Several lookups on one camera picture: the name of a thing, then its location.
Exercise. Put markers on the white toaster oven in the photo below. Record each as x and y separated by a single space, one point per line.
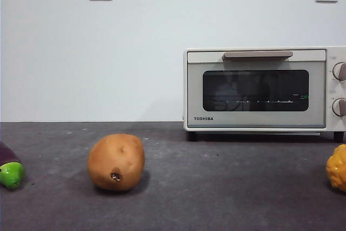
328 85

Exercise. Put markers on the yellow bumpy vegetable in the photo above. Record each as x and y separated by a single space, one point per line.
338 168

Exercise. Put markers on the purple eggplant with green cap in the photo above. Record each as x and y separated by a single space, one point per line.
10 174

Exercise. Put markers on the beige oven knob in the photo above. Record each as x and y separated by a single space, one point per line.
339 71
339 106

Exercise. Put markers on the brown potato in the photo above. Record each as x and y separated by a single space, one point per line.
113 160

